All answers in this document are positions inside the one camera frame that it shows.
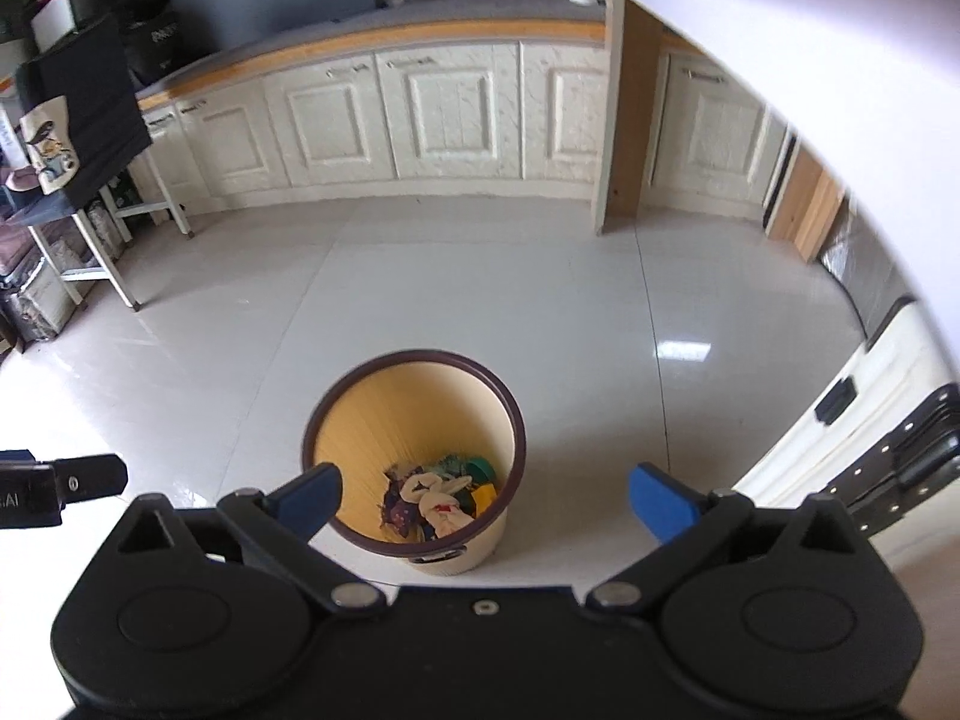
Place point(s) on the wooden cabinet side panel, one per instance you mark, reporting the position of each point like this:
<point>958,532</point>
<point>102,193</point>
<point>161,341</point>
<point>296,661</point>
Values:
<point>626,112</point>

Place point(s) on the black printed bag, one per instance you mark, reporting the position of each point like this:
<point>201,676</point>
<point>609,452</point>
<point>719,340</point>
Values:
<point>150,22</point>

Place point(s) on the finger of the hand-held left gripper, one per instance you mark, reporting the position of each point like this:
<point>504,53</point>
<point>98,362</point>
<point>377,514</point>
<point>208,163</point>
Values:
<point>90,481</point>

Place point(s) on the yellow bin with brown rim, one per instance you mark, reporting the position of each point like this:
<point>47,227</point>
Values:
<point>420,405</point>

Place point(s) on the printed cloth bag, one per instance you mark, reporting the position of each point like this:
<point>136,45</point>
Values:
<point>49,146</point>

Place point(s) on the white table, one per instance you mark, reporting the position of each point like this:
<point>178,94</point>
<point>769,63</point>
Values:
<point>825,60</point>

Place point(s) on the dark cloth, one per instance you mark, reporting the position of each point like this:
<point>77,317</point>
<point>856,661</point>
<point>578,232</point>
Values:
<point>82,112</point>

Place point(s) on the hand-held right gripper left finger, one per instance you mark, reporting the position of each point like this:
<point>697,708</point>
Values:
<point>307,499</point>

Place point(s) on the pile of colourful wrappers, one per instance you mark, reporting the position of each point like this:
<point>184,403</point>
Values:
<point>439,499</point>

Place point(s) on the white kitchen cabinet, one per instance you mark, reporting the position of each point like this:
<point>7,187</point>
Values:
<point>420,120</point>

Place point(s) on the grey countertop with wooden edge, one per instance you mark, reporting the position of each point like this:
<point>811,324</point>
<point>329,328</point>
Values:
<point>375,26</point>

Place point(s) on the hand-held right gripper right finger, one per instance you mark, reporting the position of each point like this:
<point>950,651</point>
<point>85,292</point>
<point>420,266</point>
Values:
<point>660,499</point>

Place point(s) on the white metal rack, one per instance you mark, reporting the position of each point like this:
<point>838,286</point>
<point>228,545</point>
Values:
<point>90,247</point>

